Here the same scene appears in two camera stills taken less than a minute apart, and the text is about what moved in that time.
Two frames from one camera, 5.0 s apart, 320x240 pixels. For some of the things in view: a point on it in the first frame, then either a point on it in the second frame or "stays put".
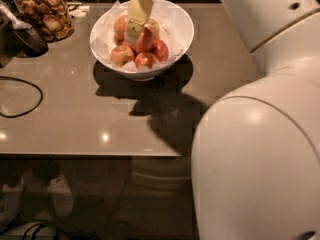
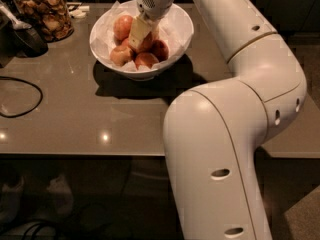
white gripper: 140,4 -> 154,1
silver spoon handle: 9,15 stays put
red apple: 144,42 stays put
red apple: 147,59 stays put
